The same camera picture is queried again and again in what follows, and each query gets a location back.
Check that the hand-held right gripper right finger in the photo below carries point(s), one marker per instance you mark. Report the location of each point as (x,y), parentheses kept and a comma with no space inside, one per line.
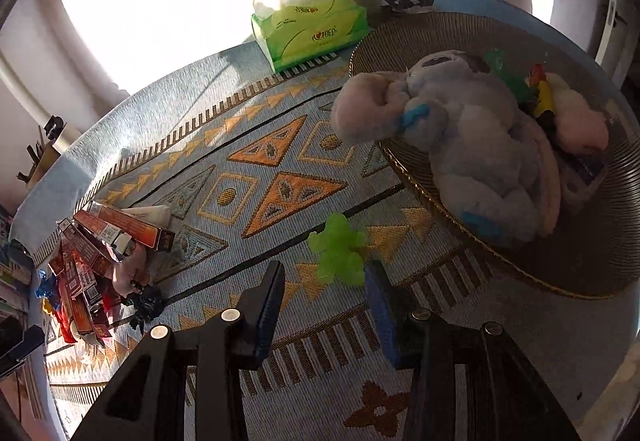
(380,316)

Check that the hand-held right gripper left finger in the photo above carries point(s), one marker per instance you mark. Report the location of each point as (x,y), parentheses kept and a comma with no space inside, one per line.
(267,311)

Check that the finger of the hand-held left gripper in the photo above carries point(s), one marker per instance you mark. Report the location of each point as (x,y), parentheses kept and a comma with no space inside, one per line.
(25,346)

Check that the lime green squishy toy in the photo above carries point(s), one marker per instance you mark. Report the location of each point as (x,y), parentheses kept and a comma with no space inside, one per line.
(340,251)

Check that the grey white plush toy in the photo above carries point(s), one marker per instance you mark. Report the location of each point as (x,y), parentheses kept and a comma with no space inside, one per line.
(475,156)

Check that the round woven tray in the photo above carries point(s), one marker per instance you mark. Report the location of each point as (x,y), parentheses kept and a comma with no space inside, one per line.
(575,246)

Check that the dark green translucent toy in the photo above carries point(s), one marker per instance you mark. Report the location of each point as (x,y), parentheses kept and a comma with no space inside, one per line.
(510,78)

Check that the yellow red toy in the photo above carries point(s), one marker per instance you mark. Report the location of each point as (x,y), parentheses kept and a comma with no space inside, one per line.
(542,96)

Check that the pale pink plush toy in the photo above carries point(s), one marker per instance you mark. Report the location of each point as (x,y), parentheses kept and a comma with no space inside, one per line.
(575,121)

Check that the small yellow toy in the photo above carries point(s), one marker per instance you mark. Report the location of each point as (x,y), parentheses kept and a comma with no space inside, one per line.
(48,307)

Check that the blue star toy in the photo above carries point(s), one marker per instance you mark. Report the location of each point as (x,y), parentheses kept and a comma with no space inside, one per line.
(47,288)

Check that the pile of red boxes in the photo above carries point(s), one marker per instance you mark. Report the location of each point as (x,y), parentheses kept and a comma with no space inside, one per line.
(85,246)

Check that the small black toy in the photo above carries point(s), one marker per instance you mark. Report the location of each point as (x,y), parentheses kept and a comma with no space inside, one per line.
(145,306)

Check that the patterned woven table mat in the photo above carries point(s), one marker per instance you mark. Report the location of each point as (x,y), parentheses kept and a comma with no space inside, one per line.
(280,186)

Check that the small pink toy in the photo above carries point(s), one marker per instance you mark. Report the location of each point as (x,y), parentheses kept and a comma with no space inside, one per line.
(127,271)

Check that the white tube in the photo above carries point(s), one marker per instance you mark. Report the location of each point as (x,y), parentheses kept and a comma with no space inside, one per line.
(150,213)

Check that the wooden pen holder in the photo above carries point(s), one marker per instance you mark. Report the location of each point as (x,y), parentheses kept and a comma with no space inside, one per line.
(45,161)

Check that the black pen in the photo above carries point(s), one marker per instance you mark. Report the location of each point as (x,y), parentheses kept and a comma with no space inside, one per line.
(30,153)

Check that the black lamp knob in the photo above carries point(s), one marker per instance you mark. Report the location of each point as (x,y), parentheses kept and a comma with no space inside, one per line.
(55,127)

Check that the white lamp pole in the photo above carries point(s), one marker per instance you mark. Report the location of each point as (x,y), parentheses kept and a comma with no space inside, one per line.
(20,86)

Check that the green tissue pack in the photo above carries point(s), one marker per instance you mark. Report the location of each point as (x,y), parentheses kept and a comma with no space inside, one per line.
(310,31)

